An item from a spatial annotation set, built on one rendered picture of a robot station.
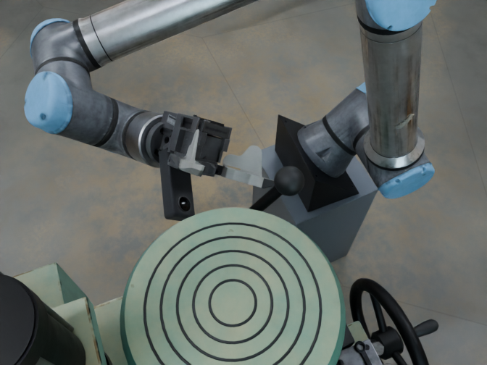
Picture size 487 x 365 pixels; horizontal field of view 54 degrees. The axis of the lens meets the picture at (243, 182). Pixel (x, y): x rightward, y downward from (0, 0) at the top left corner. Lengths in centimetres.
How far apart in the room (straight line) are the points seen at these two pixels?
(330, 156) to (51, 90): 86
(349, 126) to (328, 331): 105
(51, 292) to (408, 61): 72
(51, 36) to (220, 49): 188
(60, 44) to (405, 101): 67
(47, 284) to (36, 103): 31
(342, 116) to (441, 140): 117
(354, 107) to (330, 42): 145
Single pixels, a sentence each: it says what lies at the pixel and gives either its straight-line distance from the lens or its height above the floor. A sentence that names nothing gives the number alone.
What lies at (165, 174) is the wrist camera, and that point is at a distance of 75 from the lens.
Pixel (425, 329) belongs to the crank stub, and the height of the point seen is 93.
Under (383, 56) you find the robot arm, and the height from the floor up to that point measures 124.
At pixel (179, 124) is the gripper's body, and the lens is 72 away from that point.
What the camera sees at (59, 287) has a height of 130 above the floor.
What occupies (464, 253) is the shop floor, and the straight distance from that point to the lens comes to 222.
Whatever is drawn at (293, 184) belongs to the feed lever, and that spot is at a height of 141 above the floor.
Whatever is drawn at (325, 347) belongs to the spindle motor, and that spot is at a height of 150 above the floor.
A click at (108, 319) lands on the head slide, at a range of 47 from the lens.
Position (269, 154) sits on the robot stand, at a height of 55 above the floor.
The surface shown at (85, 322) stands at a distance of 37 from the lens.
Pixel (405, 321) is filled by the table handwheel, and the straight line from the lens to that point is 99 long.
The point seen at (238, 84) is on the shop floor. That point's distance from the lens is 254.
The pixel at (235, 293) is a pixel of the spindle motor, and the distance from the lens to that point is 38.
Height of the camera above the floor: 186
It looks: 59 degrees down
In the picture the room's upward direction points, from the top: straight up
